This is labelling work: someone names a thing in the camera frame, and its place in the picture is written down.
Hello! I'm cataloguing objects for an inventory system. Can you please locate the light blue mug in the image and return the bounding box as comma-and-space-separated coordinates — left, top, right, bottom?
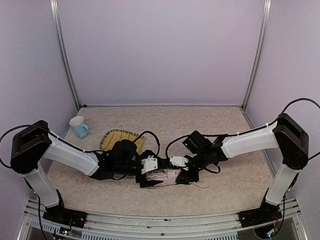
69, 116, 89, 140

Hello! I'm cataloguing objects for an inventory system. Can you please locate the pink and black umbrella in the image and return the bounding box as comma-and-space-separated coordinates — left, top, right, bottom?
145, 167, 208, 190

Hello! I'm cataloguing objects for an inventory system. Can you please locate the aluminium front rail base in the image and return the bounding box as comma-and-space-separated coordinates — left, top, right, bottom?
17, 197, 308, 240

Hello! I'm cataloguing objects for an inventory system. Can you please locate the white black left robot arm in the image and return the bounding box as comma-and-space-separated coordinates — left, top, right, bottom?
10, 120, 160, 209

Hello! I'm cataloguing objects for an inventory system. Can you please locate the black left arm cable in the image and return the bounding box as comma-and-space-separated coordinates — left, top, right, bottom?
0, 124, 162, 169

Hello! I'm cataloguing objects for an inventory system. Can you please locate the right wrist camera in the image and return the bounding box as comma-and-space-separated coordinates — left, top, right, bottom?
169, 156, 189, 168

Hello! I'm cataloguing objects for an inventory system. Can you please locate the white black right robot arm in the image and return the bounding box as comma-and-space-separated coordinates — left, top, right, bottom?
170, 113, 309, 206

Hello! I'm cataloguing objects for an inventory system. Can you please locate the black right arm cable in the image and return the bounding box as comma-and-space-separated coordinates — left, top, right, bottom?
164, 97, 320, 161

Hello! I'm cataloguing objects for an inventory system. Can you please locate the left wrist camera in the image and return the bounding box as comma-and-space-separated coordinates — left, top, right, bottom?
140, 155, 158, 175

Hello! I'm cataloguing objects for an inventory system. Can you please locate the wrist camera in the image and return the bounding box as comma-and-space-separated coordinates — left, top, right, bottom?
169, 156, 189, 168
140, 155, 158, 175

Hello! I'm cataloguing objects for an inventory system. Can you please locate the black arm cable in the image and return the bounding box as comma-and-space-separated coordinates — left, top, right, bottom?
164, 97, 320, 161
0, 124, 162, 169

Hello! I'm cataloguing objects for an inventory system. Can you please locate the woven bamboo tray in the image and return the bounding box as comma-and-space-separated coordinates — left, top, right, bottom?
99, 129, 139, 151

